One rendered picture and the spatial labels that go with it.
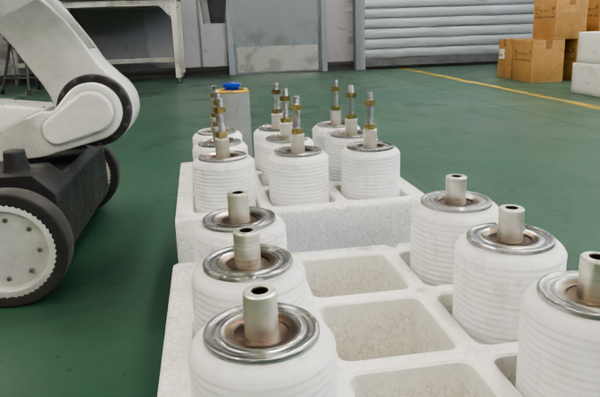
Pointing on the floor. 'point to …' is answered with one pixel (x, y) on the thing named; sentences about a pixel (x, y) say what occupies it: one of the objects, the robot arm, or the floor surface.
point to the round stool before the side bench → (18, 75)
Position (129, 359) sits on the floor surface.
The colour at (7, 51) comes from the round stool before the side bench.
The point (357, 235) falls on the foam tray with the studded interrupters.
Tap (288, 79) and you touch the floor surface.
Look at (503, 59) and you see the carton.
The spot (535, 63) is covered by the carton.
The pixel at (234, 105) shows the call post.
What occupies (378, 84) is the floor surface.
